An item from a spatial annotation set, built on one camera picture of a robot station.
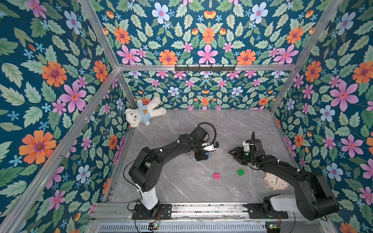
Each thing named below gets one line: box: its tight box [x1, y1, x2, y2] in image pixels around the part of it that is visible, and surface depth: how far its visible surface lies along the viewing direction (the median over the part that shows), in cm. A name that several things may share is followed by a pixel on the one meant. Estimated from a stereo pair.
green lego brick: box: [237, 168, 245, 177], surface depth 88 cm
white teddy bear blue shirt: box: [124, 96, 168, 128], surface depth 111 cm
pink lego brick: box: [213, 172, 221, 180], surface depth 86 cm
